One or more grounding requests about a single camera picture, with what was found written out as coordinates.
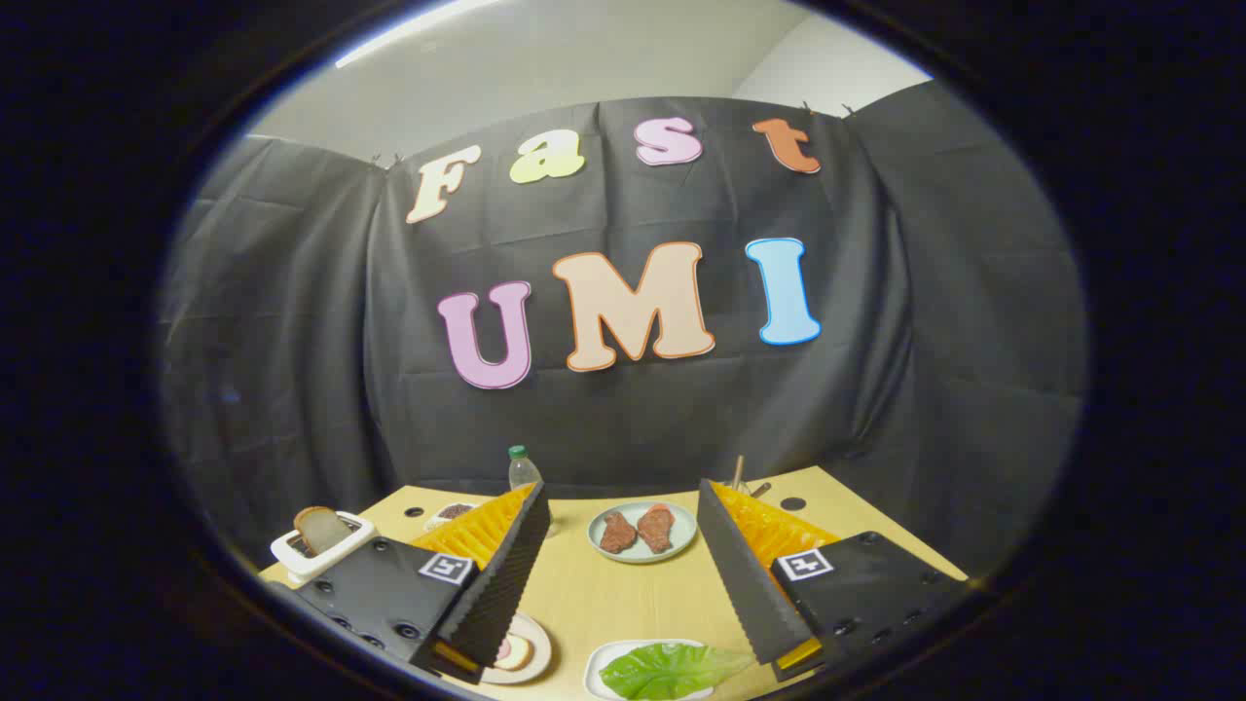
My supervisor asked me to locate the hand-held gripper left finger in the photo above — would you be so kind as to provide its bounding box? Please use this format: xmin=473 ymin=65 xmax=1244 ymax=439
xmin=268 ymin=480 xmax=552 ymax=684

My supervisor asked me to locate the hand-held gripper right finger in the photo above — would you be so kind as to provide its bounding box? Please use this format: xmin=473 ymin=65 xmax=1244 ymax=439
xmin=695 ymin=477 xmax=972 ymax=684

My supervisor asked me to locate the green lettuce leaf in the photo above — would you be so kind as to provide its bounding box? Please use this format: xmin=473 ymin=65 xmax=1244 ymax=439
xmin=599 ymin=643 xmax=758 ymax=701

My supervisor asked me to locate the thick white bread slice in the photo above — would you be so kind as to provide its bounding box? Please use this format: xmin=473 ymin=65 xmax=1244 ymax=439
xmin=294 ymin=506 xmax=353 ymax=556

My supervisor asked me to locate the round cream plate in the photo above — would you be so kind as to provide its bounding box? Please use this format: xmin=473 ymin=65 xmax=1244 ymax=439
xmin=477 ymin=611 xmax=553 ymax=685

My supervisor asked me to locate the reddish brown meat piece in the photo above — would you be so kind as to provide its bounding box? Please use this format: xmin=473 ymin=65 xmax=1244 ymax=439
xmin=638 ymin=504 xmax=676 ymax=555

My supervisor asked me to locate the light green plate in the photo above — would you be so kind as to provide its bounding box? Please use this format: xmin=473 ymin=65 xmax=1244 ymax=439
xmin=587 ymin=500 xmax=699 ymax=565

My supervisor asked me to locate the clear plastic water bottle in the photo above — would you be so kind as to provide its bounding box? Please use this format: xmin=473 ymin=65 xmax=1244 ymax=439
xmin=507 ymin=445 xmax=546 ymax=494

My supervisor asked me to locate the white leaf-shaped plate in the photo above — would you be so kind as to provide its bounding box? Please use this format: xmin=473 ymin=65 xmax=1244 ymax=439
xmin=584 ymin=638 xmax=721 ymax=701

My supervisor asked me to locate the white toaster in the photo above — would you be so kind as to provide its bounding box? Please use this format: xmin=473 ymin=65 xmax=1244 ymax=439
xmin=270 ymin=511 xmax=378 ymax=585

